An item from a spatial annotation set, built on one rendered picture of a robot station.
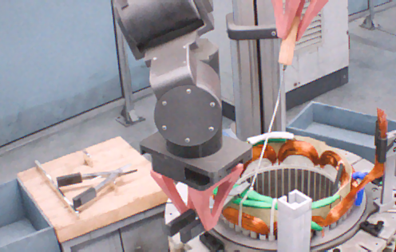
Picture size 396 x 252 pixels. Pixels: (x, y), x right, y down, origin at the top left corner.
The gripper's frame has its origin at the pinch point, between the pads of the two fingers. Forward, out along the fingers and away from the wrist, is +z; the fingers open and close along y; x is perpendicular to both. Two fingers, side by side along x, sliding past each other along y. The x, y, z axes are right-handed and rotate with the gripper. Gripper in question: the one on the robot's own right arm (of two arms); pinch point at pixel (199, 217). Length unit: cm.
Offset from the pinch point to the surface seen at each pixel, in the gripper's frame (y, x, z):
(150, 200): -19.7, 11.2, 11.6
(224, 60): -152, 192, 81
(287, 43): 0.8, 16.0, -15.3
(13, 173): -208, 93, 117
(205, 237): -3.1, 4.2, 6.8
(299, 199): 7.8, 8.1, -0.7
